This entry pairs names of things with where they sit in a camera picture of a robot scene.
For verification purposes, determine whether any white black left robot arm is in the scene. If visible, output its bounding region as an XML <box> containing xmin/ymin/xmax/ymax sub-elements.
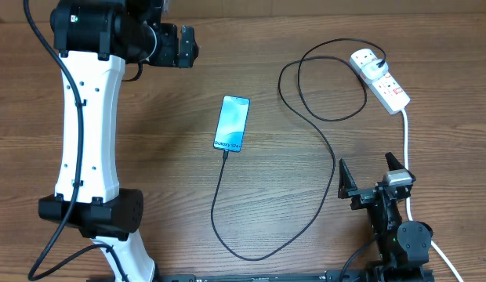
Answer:
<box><xmin>38</xmin><ymin>0</ymin><xmax>199</xmax><ymax>281</ymax></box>

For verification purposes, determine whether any white charger adapter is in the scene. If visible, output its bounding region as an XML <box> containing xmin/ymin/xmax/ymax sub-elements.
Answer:
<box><xmin>361</xmin><ymin>60</ymin><xmax>389</xmax><ymax>84</ymax></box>

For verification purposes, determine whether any white power strip cord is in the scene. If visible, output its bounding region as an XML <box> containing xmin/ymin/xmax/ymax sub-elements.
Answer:
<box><xmin>401</xmin><ymin>109</ymin><xmax>466</xmax><ymax>282</ymax></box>

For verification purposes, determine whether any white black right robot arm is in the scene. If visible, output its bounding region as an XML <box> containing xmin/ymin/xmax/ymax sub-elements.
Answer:
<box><xmin>338</xmin><ymin>152</ymin><xmax>434</xmax><ymax>281</ymax></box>

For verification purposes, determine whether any blue screen smartphone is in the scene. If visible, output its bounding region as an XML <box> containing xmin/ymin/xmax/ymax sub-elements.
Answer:
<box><xmin>213</xmin><ymin>96</ymin><xmax>250</xmax><ymax>152</ymax></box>

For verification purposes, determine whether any black usb charging cable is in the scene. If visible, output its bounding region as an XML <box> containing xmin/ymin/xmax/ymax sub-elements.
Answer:
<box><xmin>210</xmin><ymin>38</ymin><xmax>387</xmax><ymax>262</ymax></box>

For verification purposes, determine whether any white power strip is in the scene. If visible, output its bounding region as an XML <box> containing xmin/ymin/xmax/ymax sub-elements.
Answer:
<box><xmin>350</xmin><ymin>49</ymin><xmax>410</xmax><ymax>114</ymax></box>

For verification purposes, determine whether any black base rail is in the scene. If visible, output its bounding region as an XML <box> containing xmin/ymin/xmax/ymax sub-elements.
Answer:
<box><xmin>153</xmin><ymin>269</ymin><xmax>435</xmax><ymax>282</ymax></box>

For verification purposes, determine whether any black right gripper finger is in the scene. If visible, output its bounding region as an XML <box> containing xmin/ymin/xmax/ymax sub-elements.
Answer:
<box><xmin>338</xmin><ymin>159</ymin><xmax>357</xmax><ymax>198</ymax></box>
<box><xmin>385</xmin><ymin>152</ymin><xmax>404</xmax><ymax>171</ymax></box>

